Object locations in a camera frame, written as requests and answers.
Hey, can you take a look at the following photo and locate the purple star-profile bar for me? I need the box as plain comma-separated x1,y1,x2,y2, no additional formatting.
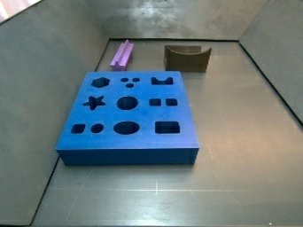
110,41,134,71

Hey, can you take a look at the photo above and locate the dark curved cradle fixture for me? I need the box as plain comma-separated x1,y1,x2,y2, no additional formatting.
164,45,212,73

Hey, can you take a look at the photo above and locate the blue shape-sorter block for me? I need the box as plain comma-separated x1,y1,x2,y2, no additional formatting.
56,71,200,165

